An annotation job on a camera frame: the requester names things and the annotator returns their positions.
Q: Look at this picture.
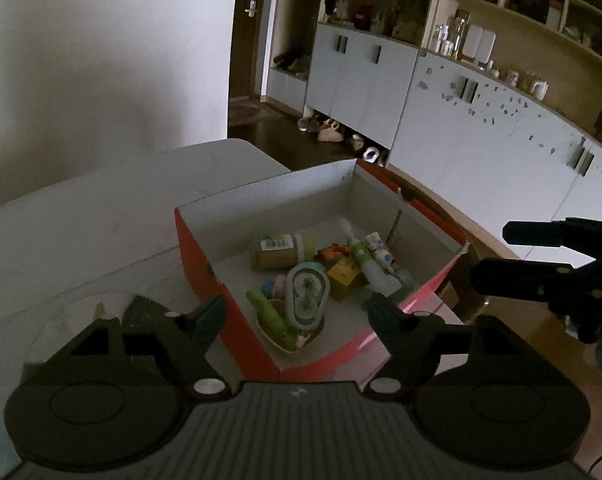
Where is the clear bottle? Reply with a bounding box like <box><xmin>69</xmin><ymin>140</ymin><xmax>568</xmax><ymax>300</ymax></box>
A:
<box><xmin>450</xmin><ymin>17</ymin><xmax>468</xmax><ymax>59</ymax></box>

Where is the yellow block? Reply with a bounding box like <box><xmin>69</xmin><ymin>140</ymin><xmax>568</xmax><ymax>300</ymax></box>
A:
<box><xmin>326</xmin><ymin>257</ymin><xmax>365</xmax><ymax>304</ymax></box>

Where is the beige heart-shaped dish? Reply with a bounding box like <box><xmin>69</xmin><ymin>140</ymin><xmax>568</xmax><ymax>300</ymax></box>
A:
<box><xmin>253</xmin><ymin>299</ymin><xmax>327</xmax><ymax>357</ymax></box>

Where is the wooden chair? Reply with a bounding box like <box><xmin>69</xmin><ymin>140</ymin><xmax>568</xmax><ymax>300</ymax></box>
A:
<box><xmin>381</xmin><ymin>164</ymin><xmax>602</xmax><ymax>480</ymax></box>

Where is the pair of dark shelf shoes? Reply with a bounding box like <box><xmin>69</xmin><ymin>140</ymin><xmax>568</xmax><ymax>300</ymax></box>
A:
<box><xmin>273</xmin><ymin>47</ymin><xmax>313</xmax><ymax>79</ymax></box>

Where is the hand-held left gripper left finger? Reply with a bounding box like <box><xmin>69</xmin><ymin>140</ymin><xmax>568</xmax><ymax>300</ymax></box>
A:
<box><xmin>40</xmin><ymin>294</ymin><xmax>232</xmax><ymax>402</ymax></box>

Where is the small white printed bottle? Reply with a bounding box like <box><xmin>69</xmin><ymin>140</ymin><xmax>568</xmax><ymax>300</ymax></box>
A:
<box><xmin>365</xmin><ymin>231</ymin><xmax>396</xmax><ymax>267</ymax></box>

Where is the white rectangular container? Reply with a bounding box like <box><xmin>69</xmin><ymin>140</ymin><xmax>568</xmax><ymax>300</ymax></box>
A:
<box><xmin>464</xmin><ymin>24</ymin><xmax>497</xmax><ymax>64</ymax></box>

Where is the teal oval plastic case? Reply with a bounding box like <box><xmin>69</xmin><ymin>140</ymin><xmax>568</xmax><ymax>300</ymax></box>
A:
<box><xmin>284</xmin><ymin>261</ymin><xmax>331</xmax><ymax>334</ymax></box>

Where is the coral pink plastic piece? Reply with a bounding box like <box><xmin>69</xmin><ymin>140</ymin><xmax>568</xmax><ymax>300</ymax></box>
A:
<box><xmin>314</xmin><ymin>242</ymin><xmax>351</xmax><ymax>264</ymax></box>

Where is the red decor item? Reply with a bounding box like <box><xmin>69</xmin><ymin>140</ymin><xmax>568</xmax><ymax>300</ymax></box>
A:
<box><xmin>353</xmin><ymin>3</ymin><xmax>378</xmax><ymax>32</ymax></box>

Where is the blue round cap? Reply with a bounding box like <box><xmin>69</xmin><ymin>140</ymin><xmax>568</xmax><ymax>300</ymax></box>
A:
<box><xmin>259</xmin><ymin>277</ymin><xmax>288</xmax><ymax>302</ymax></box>

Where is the white tube with green cap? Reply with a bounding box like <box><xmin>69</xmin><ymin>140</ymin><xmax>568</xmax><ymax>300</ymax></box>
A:
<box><xmin>338</xmin><ymin>217</ymin><xmax>400</xmax><ymax>297</ymax></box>

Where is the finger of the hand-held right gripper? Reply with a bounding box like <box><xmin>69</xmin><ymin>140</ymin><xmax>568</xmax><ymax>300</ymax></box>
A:
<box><xmin>471</xmin><ymin>257</ymin><xmax>602</xmax><ymax>312</ymax></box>
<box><xmin>502</xmin><ymin>217</ymin><xmax>602</xmax><ymax>262</ymax></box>

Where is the bottle with green cap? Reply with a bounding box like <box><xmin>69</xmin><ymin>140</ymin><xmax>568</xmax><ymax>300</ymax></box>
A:
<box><xmin>251</xmin><ymin>232</ymin><xmax>318</xmax><ymax>274</ymax></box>

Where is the white and wood wall cabinet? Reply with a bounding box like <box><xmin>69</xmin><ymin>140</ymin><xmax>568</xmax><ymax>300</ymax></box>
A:
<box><xmin>261</xmin><ymin>0</ymin><xmax>602</xmax><ymax>262</ymax></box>

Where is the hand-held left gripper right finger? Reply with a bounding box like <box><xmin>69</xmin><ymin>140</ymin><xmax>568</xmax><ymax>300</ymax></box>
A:
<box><xmin>363</xmin><ymin>292</ymin><xmax>538</xmax><ymax>404</ymax></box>

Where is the dark wooden door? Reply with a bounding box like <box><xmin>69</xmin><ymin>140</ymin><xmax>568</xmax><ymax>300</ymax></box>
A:
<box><xmin>228</xmin><ymin>0</ymin><xmax>282</xmax><ymax>107</ymax></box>

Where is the red and white cardboard box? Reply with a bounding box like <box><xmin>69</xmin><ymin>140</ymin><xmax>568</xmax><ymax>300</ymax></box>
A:
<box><xmin>174</xmin><ymin>158</ymin><xmax>470</xmax><ymax>382</ymax></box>

